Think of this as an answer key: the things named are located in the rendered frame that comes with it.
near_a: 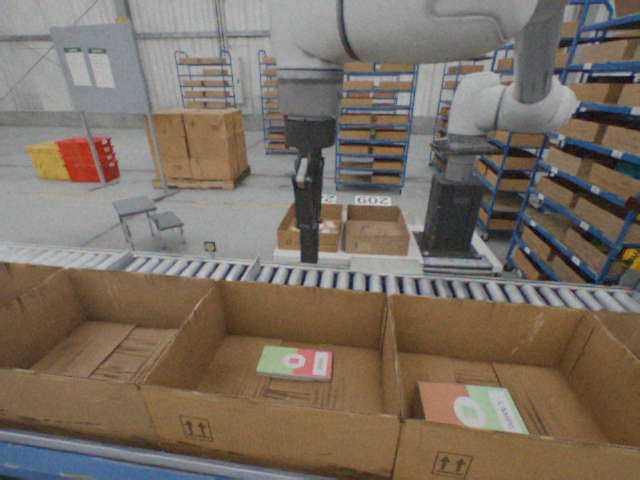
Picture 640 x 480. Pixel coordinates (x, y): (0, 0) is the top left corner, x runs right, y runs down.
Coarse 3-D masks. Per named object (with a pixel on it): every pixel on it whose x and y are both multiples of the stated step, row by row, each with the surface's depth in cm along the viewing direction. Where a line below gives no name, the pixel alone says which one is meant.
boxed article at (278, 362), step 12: (264, 348) 74; (276, 348) 74; (288, 348) 74; (264, 360) 71; (276, 360) 71; (288, 360) 71; (300, 360) 71; (312, 360) 71; (324, 360) 71; (264, 372) 68; (276, 372) 68; (288, 372) 68; (300, 372) 68; (312, 372) 68; (324, 372) 68
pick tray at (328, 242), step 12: (324, 204) 177; (336, 204) 175; (288, 216) 168; (324, 216) 180; (336, 216) 179; (288, 228) 168; (336, 228) 168; (288, 240) 146; (324, 240) 144; (336, 240) 143; (336, 252) 146
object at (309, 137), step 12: (288, 120) 43; (336, 120) 45; (288, 132) 44; (300, 132) 43; (312, 132) 43; (324, 132) 43; (288, 144) 45; (300, 144) 44; (312, 144) 44; (324, 144) 44; (300, 156) 44; (312, 156) 44; (312, 168) 45; (312, 180) 47
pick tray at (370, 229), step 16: (352, 208) 176; (368, 208) 175; (384, 208) 174; (352, 224) 173; (368, 224) 173; (384, 224) 173; (400, 224) 164; (352, 240) 142; (368, 240) 142; (384, 240) 141; (400, 240) 140
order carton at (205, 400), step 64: (192, 320) 63; (256, 320) 77; (320, 320) 75; (384, 320) 69; (192, 384) 64; (256, 384) 67; (320, 384) 67; (384, 384) 64; (192, 448) 54; (256, 448) 51; (320, 448) 49; (384, 448) 47
